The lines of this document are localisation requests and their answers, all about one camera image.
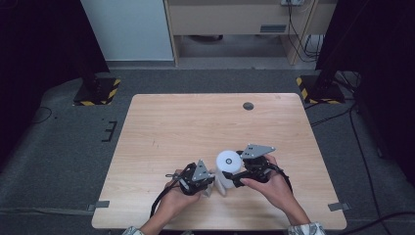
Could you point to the white cabinet panel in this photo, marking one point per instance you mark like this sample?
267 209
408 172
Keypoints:
127 29

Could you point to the light wooden desk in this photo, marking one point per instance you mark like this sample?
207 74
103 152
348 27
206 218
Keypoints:
228 18

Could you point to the person's right hand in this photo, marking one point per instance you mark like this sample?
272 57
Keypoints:
277 192

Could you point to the white cylinder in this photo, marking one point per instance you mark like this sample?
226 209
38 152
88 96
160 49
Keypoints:
228 164

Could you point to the person's left hand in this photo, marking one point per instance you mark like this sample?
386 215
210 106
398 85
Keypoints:
177 199

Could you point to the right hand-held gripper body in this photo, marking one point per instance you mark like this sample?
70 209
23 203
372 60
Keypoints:
257 168

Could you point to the white power strip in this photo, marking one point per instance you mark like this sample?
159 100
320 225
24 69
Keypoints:
292 2

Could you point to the black curtain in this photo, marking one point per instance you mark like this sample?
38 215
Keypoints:
39 49
381 65

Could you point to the black yellow striped stand base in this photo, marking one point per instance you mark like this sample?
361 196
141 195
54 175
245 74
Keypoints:
98 93
321 91

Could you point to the white cloth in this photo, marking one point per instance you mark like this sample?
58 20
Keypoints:
220 187

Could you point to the grey tape piece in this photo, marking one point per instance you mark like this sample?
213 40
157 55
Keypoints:
99 205
339 206

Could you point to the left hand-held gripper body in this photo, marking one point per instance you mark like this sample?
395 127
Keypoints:
195 179

